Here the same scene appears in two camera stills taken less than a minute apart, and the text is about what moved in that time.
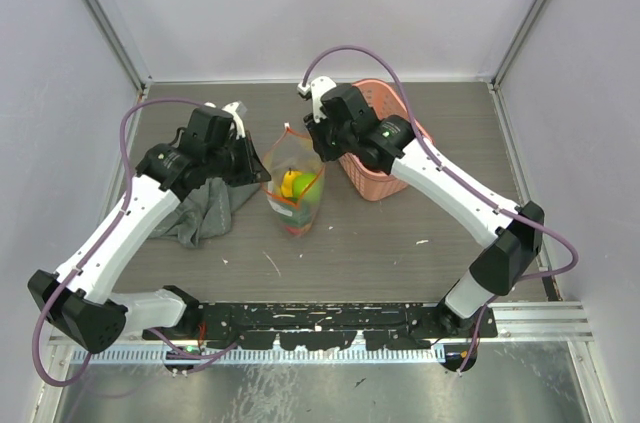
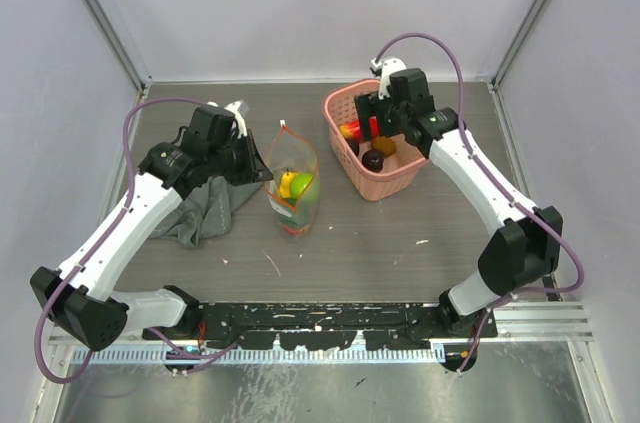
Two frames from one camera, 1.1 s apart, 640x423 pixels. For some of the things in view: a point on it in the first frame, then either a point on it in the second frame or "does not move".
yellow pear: [287, 186] does not move
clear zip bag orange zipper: [293, 178] does not move
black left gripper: [253, 169] does not move
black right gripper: [322, 148] → [368, 105]
